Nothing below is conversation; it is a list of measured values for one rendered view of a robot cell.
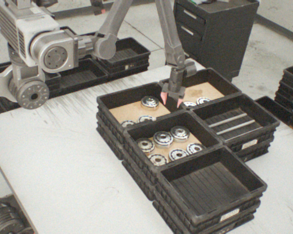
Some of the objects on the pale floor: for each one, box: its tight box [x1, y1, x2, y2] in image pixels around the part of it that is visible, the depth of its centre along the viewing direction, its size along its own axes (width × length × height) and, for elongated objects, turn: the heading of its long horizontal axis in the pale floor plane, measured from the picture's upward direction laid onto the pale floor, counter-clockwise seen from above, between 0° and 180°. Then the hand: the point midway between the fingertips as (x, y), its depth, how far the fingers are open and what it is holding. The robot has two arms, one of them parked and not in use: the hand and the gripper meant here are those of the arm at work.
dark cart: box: [165, 0, 260, 83], centre depth 381 cm, size 60×45×90 cm
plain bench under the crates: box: [0, 58, 293, 234], centre depth 237 cm, size 160×160×70 cm
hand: (171, 104), depth 192 cm, fingers open, 6 cm apart
